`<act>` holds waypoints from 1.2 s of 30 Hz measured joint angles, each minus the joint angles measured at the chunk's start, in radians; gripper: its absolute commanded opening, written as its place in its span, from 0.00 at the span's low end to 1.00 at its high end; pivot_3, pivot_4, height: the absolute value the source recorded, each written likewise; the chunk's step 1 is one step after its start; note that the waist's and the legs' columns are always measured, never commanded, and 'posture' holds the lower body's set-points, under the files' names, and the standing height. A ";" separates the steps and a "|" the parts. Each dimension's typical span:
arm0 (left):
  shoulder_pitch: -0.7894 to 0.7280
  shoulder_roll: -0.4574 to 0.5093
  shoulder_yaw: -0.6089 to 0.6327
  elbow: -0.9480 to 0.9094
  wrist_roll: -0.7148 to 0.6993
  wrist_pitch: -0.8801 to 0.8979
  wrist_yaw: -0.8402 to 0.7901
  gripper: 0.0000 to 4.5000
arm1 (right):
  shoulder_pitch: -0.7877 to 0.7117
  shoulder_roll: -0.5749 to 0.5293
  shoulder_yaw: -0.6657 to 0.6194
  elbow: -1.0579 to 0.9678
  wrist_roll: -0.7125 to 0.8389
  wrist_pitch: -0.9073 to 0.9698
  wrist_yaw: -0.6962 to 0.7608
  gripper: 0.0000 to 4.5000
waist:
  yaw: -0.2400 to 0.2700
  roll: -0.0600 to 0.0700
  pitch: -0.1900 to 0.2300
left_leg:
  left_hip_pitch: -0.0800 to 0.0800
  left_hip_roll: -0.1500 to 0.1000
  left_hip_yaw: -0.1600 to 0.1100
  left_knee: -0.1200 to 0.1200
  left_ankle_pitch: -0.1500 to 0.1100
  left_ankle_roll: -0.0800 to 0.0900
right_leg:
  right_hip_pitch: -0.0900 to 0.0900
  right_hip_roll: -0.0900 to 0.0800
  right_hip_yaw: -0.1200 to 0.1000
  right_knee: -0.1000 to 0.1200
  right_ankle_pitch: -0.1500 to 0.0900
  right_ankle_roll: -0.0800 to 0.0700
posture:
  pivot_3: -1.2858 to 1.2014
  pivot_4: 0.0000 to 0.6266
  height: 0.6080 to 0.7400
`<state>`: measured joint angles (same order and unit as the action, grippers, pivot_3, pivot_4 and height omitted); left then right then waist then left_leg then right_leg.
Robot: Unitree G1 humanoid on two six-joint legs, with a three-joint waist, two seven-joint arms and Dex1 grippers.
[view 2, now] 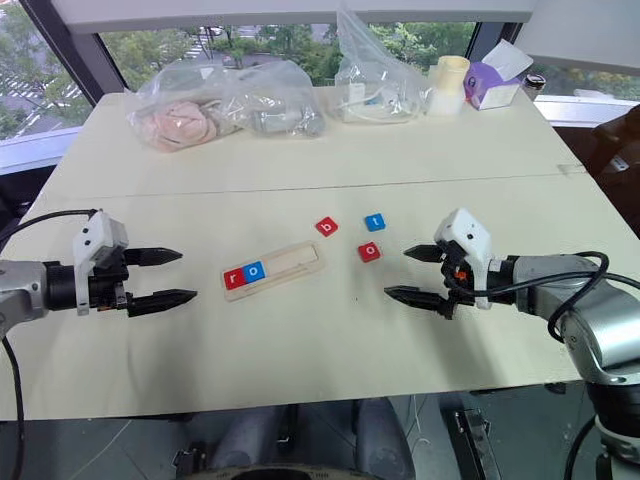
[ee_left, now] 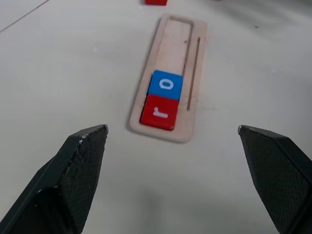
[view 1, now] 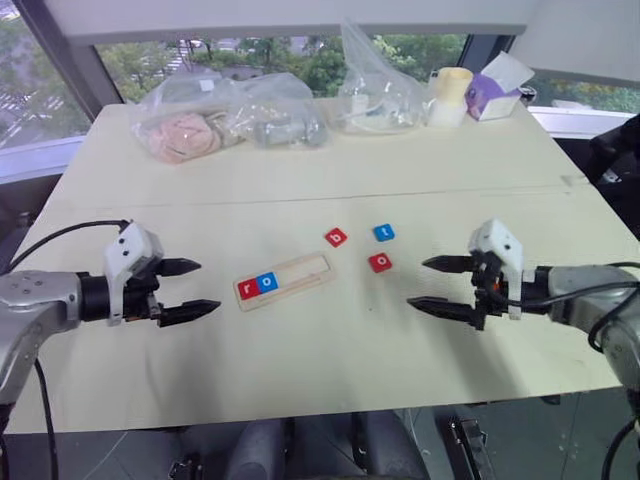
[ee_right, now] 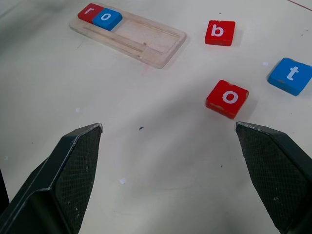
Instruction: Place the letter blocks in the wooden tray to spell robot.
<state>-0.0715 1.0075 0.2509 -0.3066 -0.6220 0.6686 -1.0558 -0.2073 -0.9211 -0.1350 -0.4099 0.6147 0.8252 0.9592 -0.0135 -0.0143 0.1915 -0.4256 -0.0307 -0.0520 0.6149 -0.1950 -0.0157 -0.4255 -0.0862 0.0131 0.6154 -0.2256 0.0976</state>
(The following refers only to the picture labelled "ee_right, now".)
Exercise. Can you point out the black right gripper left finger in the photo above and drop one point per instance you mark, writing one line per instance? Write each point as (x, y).
(61, 185)

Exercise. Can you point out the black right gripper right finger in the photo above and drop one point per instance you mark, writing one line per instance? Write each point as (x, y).
(280, 175)

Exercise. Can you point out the red tile letter o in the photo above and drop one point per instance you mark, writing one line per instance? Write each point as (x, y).
(218, 101)

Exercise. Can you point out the blue tile letter t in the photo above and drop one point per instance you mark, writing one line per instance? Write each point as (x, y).
(280, 75)

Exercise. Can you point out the red tile letter b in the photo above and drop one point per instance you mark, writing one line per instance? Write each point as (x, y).
(225, 39)

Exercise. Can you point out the blue tile letter o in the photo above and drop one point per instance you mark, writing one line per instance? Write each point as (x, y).
(108, 24)

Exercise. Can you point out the light wooden letter tray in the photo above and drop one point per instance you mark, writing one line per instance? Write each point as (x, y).
(151, 41)

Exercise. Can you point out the red tile letter r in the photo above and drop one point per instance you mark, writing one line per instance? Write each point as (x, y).
(84, 16)

